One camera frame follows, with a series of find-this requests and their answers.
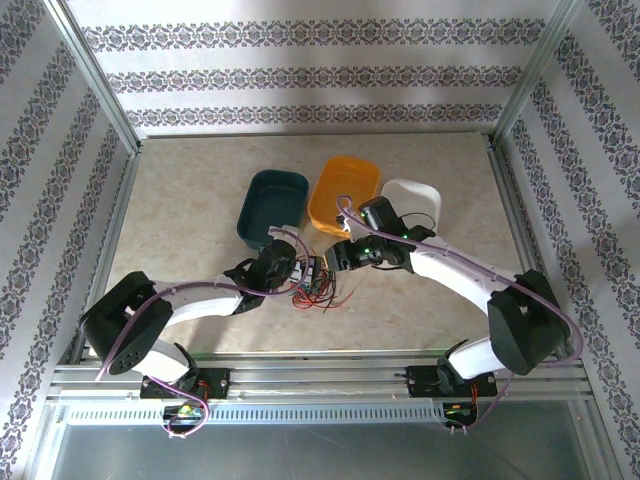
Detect orange plastic bin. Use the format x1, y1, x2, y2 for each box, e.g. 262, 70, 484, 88
306, 155, 382, 239

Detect dark green plastic bin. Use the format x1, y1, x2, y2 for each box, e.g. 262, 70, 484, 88
234, 168, 310, 251

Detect white plastic bin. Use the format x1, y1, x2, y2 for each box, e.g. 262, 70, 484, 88
379, 178, 444, 236

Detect grey metal sheet shelf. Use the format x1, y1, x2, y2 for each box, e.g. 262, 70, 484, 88
49, 424, 591, 480

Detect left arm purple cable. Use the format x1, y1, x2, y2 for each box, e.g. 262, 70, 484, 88
94, 227, 314, 441

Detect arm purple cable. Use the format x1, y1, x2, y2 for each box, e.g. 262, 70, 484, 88
94, 227, 314, 441
337, 194, 584, 436

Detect aluminium cross rail frame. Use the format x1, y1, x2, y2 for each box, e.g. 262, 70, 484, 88
47, 349, 594, 404

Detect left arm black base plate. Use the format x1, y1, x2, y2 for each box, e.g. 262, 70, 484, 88
139, 367, 232, 401

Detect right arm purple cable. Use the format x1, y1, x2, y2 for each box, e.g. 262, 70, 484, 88
337, 194, 584, 436

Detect slotted grey cable duct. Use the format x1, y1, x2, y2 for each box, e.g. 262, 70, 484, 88
64, 403, 446, 426

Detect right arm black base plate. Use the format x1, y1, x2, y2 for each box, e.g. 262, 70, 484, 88
394, 364, 499, 399

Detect right aluminium side rail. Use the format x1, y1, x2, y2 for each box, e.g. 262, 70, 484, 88
487, 139, 586, 361

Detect aluminium side rail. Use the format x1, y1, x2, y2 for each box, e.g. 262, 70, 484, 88
69, 149, 144, 361
487, 139, 586, 361

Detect left aluminium side rail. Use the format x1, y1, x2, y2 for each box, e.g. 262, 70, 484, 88
69, 149, 144, 361

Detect right aluminium corner post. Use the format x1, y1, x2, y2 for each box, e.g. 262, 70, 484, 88
492, 0, 589, 146

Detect aluminium corner post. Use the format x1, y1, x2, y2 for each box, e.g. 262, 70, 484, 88
492, 0, 589, 146
43, 0, 144, 156

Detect left aluminium corner post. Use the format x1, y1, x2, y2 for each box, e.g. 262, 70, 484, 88
43, 0, 144, 156

